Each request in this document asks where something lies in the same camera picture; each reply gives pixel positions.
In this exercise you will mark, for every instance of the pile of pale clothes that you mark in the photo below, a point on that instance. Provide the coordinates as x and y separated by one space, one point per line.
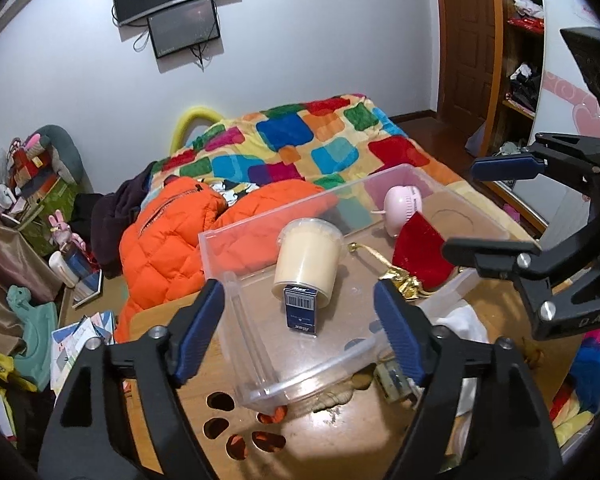
512 148

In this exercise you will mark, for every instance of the grey round cushion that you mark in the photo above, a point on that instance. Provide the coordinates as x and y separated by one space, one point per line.
70 150

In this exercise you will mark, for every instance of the dark purple garment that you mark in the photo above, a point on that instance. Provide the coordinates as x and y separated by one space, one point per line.
115 215

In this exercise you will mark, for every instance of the pink mini fan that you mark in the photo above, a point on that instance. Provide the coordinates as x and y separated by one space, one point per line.
400 205

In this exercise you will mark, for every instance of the pile of papers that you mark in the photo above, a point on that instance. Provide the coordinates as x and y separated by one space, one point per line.
77 345

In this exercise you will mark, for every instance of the dark folded clothes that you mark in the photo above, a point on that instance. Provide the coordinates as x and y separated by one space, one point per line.
525 87

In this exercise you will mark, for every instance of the tablet with white frame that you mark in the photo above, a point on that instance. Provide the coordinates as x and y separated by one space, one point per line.
89 287

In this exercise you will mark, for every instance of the yellow curved headboard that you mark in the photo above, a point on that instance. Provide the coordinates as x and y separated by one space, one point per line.
190 115

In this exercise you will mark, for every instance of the white cup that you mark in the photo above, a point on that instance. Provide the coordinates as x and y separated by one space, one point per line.
60 267

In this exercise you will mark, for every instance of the dark green glass bottle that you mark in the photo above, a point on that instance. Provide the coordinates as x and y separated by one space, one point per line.
392 382

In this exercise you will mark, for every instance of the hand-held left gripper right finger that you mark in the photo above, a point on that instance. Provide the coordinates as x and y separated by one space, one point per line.
400 330

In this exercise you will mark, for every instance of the orange down jacket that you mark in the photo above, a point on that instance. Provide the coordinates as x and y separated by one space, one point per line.
160 240

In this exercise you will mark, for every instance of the wooden wardrobe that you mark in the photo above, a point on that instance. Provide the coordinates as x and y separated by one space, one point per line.
560 60

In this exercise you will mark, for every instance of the patchwork fabric bag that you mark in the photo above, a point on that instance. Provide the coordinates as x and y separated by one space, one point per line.
30 160

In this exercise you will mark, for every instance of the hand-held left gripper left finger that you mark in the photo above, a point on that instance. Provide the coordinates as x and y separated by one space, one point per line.
197 330

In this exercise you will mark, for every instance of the small blue box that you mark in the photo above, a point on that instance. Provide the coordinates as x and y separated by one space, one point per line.
300 310

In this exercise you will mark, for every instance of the clear plastic storage box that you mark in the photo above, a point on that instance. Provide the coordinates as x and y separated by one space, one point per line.
260 330

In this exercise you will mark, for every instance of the blue bottle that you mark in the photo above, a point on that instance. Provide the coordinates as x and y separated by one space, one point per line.
77 260

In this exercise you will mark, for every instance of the colourful patchwork blanket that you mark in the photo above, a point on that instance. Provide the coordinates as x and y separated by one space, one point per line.
280 130

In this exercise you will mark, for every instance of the red folded cloth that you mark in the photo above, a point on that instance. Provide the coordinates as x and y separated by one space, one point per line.
525 25

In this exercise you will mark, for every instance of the brown wooden door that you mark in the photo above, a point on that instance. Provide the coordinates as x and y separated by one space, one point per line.
467 40

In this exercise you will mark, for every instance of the white and black clothes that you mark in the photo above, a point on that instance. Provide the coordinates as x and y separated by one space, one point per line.
527 6

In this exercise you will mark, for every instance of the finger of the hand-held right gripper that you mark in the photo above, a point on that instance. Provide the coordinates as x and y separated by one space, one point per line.
505 167
490 252

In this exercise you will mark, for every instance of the cream round jar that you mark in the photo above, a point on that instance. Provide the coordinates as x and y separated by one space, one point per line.
305 260

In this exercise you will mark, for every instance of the small black wall monitor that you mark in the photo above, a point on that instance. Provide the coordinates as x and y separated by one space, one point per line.
182 27

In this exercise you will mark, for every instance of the wooden desk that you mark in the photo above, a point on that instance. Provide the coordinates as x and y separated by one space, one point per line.
330 440

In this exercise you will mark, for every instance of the yellow bag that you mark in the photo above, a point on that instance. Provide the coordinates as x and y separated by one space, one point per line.
0 375

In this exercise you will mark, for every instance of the green storage box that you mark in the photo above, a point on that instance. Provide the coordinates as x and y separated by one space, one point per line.
47 210

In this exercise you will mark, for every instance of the pink rabbit toy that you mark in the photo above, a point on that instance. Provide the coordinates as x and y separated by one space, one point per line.
62 230

